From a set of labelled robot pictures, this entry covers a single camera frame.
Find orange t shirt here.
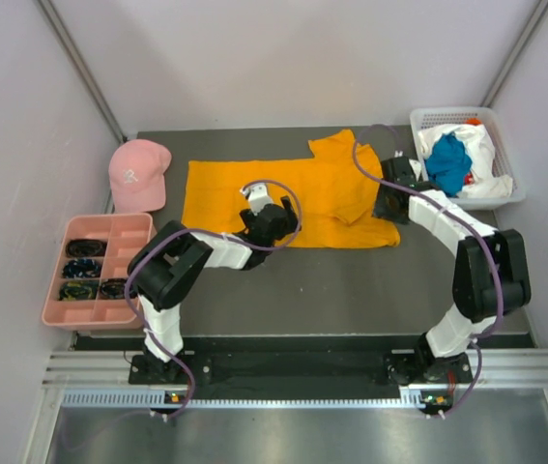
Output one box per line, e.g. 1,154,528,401
182,129,401,249

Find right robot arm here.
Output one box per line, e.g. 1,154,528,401
373,156,532,386

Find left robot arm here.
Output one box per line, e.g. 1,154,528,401
128,192,299,384

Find blue t shirt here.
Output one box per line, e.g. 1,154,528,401
425,133,472,197

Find white plastic laundry basket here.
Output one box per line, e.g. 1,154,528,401
410,106,526,211

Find white t shirt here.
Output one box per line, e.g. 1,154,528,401
418,124,514,200

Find orange garment in basket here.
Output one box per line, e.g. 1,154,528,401
465,118,482,126

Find pink baseball cap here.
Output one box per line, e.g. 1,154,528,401
108,139,172,214

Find dark patterned socks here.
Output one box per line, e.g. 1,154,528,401
99,277,127,300

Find blue patterned socks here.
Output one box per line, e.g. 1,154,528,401
62,258,101,279

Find black folded socks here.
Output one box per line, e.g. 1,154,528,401
65,238,107,258

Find pink divided organizer tray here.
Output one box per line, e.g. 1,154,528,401
42,214,155,332

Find green patterned socks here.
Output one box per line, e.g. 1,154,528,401
58,280,99,302

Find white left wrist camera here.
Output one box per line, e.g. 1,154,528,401
241,183,273,215

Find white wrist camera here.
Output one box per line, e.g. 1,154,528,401
241,183,273,215
394,151,422,181

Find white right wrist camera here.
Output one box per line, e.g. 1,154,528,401
394,151,422,181

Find aluminium frame rail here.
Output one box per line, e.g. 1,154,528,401
43,349,548,411

